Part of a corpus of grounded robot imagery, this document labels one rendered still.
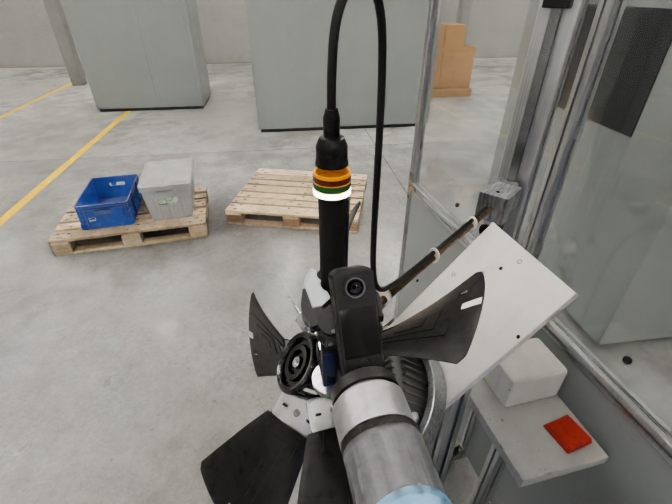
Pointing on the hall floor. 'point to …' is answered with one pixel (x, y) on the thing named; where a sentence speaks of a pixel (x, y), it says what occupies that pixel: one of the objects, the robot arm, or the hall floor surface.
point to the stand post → (439, 450)
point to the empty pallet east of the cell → (287, 199)
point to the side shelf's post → (488, 477)
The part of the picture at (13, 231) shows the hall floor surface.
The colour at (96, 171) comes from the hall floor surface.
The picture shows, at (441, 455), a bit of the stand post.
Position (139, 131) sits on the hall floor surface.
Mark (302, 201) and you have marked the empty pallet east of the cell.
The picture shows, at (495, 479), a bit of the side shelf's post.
